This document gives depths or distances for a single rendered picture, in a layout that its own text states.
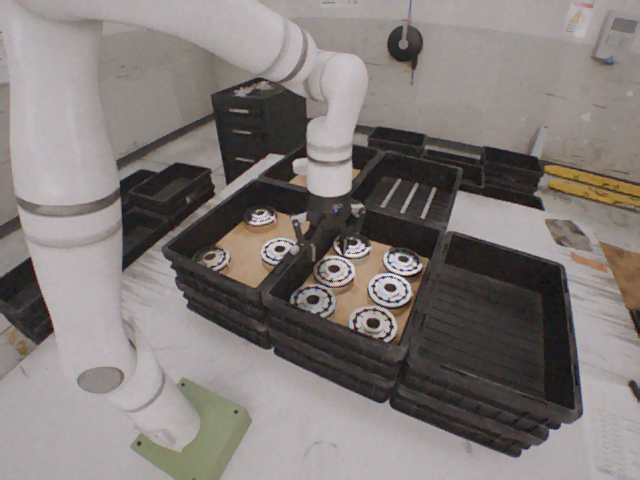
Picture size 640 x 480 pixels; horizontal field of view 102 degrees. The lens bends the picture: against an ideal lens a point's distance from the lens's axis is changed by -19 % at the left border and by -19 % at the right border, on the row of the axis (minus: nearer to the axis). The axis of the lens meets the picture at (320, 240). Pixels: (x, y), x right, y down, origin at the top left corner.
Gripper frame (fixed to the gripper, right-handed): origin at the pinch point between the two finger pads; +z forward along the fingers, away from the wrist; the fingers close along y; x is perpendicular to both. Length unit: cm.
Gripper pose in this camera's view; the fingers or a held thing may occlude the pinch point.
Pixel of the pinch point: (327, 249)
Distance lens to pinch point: 60.8
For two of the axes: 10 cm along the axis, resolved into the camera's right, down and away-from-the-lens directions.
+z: 0.0, 7.7, 6.3
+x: -3.0, -6.0, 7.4
